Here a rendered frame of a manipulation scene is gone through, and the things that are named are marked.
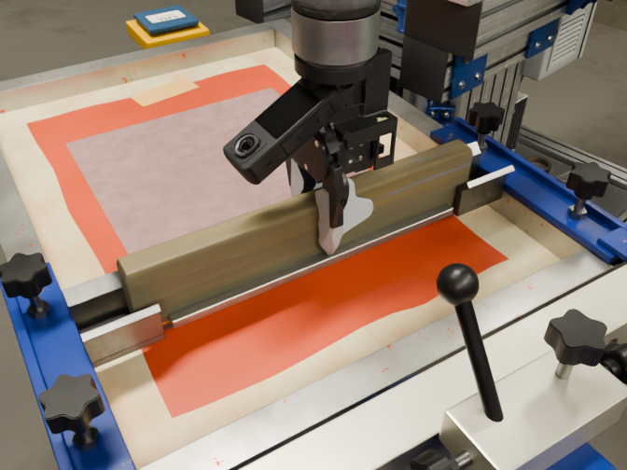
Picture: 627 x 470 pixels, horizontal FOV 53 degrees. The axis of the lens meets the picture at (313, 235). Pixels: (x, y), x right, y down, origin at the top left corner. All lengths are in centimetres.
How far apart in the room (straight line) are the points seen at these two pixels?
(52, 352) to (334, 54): 36
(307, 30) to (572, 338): 31
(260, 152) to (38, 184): 43
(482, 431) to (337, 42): 32
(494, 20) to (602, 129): 213
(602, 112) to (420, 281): 261
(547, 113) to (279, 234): 261
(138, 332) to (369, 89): 31
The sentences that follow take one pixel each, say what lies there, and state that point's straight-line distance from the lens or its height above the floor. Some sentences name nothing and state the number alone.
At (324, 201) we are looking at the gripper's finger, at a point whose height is 107.
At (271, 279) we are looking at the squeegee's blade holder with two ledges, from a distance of 65.
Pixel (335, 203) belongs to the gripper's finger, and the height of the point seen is 108.
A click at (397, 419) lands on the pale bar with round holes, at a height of 104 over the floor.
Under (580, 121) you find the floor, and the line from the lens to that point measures 315.
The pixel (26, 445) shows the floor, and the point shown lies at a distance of 185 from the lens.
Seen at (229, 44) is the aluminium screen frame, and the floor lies 98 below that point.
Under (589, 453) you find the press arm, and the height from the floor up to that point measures 104.
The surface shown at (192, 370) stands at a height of 95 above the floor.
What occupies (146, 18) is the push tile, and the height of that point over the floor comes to 97.
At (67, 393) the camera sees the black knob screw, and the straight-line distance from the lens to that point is 51.
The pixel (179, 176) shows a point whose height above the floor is 96.
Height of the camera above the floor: 144
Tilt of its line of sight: 40 degrees down
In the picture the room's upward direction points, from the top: straight up
